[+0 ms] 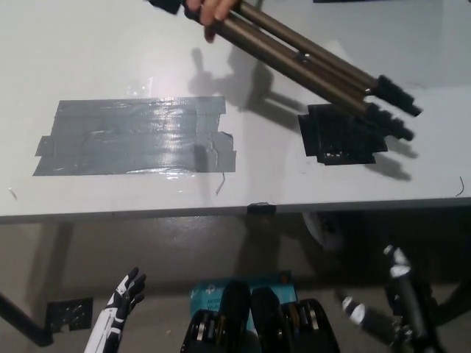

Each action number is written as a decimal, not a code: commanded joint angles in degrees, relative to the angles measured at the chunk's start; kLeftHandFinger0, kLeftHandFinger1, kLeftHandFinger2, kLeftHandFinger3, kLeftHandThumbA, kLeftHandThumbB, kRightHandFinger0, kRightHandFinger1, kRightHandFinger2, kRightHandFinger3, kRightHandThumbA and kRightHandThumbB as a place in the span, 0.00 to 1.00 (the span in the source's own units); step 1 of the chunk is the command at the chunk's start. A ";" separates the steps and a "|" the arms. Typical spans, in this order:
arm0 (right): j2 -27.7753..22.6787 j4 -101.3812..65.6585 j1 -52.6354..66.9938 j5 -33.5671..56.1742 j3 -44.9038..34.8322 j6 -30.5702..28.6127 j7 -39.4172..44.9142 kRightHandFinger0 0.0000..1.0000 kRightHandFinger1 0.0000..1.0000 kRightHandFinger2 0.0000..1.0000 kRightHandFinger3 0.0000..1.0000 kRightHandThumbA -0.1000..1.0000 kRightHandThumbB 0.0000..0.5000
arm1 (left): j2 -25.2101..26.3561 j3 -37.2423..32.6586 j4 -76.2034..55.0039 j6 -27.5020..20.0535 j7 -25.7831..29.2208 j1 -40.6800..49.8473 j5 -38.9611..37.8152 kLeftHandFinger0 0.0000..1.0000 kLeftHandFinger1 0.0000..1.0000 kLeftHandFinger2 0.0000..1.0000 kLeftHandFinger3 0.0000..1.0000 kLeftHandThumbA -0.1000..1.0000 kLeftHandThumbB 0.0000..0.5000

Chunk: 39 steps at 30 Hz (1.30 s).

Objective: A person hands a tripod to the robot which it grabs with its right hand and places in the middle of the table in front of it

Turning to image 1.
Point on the person's bare hand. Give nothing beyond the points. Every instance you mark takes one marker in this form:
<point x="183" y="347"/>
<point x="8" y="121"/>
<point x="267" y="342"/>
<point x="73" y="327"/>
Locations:
<point x="209" y="16"/>

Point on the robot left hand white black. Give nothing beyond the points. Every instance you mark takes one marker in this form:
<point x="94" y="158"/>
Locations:
<point x="123" y="298"/>

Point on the robot right hand white black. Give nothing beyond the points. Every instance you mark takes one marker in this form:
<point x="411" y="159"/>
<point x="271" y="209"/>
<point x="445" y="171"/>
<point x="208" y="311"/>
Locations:
<point x="408" y="305"/>

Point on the bronze and black camera tripod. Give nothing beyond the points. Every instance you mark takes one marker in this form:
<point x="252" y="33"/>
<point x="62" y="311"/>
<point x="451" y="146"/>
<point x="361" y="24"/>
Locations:
<point x="294" y="62"/>

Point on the black floor tape patch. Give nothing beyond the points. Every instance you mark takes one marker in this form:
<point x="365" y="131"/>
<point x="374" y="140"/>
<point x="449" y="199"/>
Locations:
<point x="70" y="312"/>

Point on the teal router box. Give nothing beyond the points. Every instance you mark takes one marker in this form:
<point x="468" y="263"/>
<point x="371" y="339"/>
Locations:
<point x="206" y="298"/>

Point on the clear tape piece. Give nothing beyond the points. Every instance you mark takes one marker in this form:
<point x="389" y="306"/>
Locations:
<point x="141" y="86"/>

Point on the black table leg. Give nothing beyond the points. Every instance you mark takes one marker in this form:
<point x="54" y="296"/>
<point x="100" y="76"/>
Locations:
<point x="25" y="323"/>

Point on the white shoe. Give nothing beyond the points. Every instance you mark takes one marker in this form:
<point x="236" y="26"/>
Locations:
<point x="324" y="229"/>

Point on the dark flat object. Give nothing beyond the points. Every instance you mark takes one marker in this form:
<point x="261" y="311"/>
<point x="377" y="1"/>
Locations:
<point x="342" y="1"/>

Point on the small black tape strip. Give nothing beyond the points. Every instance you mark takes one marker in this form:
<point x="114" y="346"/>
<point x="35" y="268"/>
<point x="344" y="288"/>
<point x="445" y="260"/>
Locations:
<point x="262" y="209"/>

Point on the large black tape patch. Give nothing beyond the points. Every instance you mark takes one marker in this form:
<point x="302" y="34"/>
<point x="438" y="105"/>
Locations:
<point x="338" y="143"/>

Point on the grey duct tape patch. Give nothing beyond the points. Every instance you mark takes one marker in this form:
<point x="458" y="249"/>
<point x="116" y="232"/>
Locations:
<point x="136" y="136"/>

